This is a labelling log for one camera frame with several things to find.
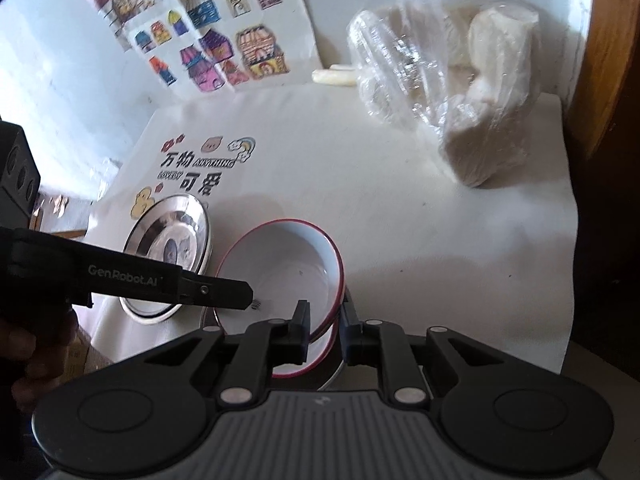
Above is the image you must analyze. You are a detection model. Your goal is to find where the brown wooden board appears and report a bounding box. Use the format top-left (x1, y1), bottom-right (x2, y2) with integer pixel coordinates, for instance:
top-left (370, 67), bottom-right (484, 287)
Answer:
top-left (569, 0), bottom-right (640, 162)

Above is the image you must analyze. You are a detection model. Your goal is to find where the white printed table cloth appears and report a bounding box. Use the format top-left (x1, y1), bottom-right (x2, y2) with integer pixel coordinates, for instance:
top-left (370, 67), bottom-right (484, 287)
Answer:
top-left (84, 81), bottom-right (581, 377)

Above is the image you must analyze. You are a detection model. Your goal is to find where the plastic bag of white buns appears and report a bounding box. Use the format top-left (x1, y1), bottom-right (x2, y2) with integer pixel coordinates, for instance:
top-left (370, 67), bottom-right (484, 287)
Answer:
top-left (347, 0), bottom-right (544, 189)

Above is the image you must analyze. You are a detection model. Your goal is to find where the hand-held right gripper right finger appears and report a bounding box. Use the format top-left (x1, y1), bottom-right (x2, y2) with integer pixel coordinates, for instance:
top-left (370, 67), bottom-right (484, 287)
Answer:
top-left (342, 295), bottom-right (506, 406)

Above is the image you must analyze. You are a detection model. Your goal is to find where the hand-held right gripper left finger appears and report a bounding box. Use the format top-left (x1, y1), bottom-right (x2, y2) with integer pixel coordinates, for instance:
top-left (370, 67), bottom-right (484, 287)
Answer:
top-left (142, 300), bottom-right (311, 404)

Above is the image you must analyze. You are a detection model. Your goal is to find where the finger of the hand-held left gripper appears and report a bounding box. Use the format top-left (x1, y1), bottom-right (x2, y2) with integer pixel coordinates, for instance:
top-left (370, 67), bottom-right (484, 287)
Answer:
top-left (180, 272), bottom-right (254, 312)

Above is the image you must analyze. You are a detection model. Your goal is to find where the white bowl with red rim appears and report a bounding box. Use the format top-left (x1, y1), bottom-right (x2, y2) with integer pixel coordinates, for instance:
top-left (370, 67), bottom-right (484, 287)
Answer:
top-left (270, 305), bottom-right (338, 380)
top-left (214, 219), bottom-right (346, 347)

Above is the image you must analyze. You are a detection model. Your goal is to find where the colourful houses drawing paper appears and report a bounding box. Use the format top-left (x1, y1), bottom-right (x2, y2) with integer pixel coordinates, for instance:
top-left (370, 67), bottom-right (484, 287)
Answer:
top-left (122, 0), bottom-right (321, 94)

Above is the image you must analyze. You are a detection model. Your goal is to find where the cardboard box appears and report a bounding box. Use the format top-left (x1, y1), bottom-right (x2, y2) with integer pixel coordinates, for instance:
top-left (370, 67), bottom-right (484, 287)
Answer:
top-left (62, 332), bottom-right (118, 378)

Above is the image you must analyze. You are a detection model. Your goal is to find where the person's left hand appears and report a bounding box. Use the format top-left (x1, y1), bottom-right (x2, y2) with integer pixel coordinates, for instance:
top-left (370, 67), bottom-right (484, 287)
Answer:
top-left (0, 309), bottom-right (80, 402)

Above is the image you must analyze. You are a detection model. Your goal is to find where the stainless steel bowl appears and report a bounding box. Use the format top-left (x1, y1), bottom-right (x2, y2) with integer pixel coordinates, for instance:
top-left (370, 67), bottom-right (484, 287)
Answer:
top-left (200, 292), bottom-right (349, 392)

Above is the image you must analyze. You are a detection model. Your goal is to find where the stainless steel plate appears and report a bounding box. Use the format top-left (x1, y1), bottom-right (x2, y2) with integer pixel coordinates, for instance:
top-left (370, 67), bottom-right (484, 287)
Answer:
top-left (120, 194), bottom-right (214, 322)

